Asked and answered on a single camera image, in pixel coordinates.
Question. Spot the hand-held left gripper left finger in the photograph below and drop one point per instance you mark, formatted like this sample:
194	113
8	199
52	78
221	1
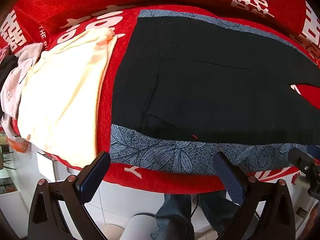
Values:
93	173

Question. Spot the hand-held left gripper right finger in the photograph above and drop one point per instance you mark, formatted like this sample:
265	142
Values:
232	178

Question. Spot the dark cloth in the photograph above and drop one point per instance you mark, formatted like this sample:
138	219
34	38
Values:
7	67

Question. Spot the person's left leg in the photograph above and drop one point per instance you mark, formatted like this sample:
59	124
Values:
175	215

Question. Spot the black pants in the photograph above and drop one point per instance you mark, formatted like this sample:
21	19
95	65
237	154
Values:
200	92

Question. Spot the person's right leg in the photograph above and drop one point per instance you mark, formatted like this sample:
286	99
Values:
217	210

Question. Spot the pale pink garment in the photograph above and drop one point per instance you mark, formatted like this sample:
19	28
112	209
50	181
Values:
12	87

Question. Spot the cream garment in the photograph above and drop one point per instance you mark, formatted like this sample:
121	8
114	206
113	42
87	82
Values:
62	100

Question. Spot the red printed blanket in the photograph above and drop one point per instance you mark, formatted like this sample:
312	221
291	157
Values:
75	2

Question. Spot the orange cloth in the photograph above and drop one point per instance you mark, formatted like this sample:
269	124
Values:
18	145

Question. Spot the person's leg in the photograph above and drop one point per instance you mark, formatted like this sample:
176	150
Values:
217	210
175	215

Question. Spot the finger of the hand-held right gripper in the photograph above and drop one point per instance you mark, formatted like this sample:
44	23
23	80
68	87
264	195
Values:
299	159
315	151

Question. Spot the black shorts with patterned trim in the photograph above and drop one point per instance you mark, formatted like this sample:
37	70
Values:
162	152

